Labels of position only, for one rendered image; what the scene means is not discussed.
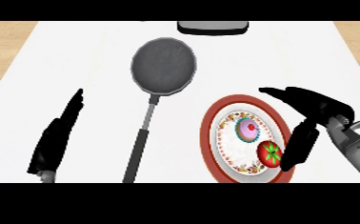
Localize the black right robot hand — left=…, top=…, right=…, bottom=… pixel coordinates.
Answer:
left=256, top=86, right=355, bottom=173

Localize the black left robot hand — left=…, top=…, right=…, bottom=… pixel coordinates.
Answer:
left=25, top=88, right=85, bottom=175

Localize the red tomato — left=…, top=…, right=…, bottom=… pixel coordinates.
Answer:
left=255, top=140, right=284, bottom=169

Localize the red-rimmed patterned plate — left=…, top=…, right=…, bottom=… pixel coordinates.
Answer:
left=197, top=93, right=296, bottom=184

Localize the grey frying pan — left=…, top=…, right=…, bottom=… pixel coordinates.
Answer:
left=120, top=36, right=197, bottom=184

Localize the pink frosted cupcake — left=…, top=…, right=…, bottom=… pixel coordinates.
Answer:
left=233, top=116, right=262, bottom=144

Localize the grey flat appliance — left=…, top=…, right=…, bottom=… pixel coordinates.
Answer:
left=175, top=21, right=250, bottom=37

